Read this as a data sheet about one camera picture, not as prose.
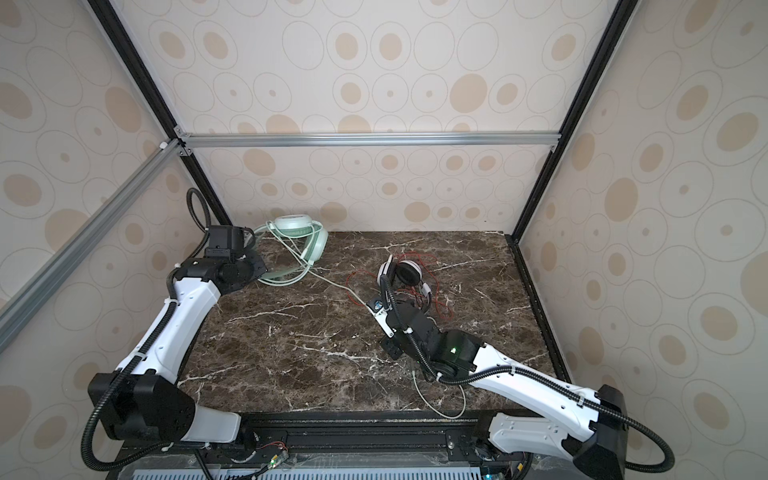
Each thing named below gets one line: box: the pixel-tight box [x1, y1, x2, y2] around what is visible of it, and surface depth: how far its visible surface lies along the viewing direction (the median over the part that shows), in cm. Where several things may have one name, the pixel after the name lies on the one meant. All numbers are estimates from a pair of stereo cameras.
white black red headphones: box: [377, 254, 432, 313], surface depth 102 cm
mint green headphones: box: [254, 214, 329, 286], surface depth 79 cm
